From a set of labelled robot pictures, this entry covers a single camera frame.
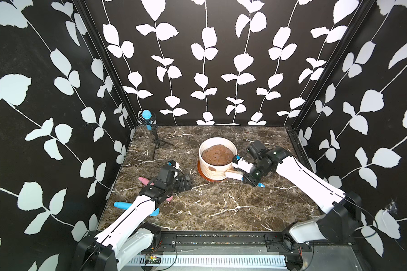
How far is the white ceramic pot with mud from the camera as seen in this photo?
877 mm

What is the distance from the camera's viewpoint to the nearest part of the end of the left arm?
585mm

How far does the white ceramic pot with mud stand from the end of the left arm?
0.52 feet
